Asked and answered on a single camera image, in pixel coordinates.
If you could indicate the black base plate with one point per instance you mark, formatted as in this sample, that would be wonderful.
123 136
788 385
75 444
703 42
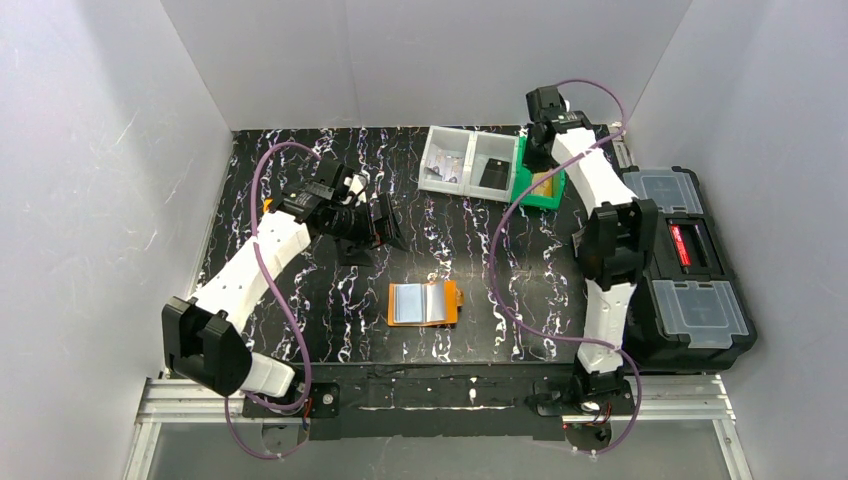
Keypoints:
523 399

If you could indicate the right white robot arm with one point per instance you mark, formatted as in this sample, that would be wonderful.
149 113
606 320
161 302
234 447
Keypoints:
614 247

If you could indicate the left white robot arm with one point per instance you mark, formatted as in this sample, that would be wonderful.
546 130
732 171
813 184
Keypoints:
202 335

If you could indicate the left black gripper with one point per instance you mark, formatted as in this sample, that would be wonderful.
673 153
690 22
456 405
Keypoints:
375 221

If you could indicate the photo cards in bin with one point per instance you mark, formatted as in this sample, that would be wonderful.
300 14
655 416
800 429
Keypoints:
446 166

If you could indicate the middle grey plastic bin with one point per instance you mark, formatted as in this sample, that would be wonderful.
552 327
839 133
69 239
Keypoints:
483 146

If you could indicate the gold credit card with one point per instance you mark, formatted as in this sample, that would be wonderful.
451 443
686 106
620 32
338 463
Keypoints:
551 188

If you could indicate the black card in bin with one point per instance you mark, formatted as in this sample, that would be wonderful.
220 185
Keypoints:
496 174

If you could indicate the aluminium frame rail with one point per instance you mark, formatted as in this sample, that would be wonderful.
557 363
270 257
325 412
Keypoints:
685 430

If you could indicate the orange leather card holder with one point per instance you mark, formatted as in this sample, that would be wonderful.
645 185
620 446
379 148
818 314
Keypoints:
424 304

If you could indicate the left grey plastic bin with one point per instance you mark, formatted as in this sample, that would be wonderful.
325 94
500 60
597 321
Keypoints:
447 139

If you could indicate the green plastic bin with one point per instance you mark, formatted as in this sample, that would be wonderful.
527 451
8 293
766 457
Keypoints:
524 178

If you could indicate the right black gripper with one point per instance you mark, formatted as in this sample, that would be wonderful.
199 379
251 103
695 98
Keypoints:
536 153

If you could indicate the grey plastic bin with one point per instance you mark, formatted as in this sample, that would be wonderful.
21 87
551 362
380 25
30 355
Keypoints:
447 139
483 146

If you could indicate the black plastic toolbox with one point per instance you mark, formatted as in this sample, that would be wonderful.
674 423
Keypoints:
686 314

